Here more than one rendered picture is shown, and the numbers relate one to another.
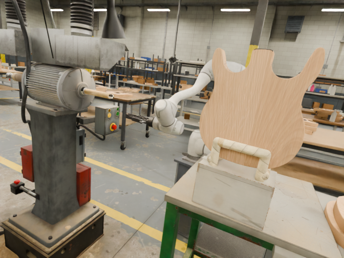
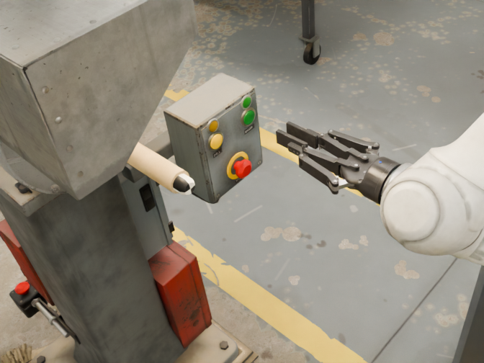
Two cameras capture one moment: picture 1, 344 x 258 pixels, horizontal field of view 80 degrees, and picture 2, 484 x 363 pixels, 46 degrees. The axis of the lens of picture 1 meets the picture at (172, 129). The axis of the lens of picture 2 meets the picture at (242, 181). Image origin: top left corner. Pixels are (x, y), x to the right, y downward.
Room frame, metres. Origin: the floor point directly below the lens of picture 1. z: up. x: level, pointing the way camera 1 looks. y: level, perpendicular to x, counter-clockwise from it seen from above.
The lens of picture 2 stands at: (0.70, 0.06, 1.73)
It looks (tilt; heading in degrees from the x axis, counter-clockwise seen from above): 43 degrees down; 26
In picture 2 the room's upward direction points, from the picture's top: 8 degrees counter-clockwise
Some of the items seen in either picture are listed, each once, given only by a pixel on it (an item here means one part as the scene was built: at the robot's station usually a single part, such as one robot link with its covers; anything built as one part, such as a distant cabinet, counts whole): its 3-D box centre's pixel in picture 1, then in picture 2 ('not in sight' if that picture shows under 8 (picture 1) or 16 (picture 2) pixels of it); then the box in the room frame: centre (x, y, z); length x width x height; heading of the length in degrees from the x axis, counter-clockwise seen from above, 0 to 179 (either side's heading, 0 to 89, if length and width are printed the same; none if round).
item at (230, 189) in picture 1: (233, 187); not in sight; (0.73, -0.27, 1.02); 0.27 x 0.15 x 0.17; 64
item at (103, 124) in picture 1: (98, 122); (187, 143); (1.49, 0.56, 0.99); 0.24 x 0.21 x 0.26; 67
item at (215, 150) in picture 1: (215, 153); not in sight; (0.73, -0.17, 1.15); 0.03 x 0.03 x 0.09
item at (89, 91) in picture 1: (98, 93); (136, 154); (1.18, 0.45, 1.25); 0.18 x 0.03 x 0.03; 67
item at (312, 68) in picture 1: (307, 65); not in sight; (0.67, -0.38, 1.49); 0.07 x 0.04 x 0.10; 63
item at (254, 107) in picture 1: (251, 109); not in sight; (0.73, -0.27, 1.33); 0.35 x 0.04 x 0.40; 63
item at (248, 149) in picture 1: (240, 147); not in sight; (0.69, -0.25, 1.20); 0.20 x 0.03 x 0.03; 63
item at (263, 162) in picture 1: (262, 167); not in sight; (0.65, -0.32, 1.15); 0.03 x 0.03 x 0.09
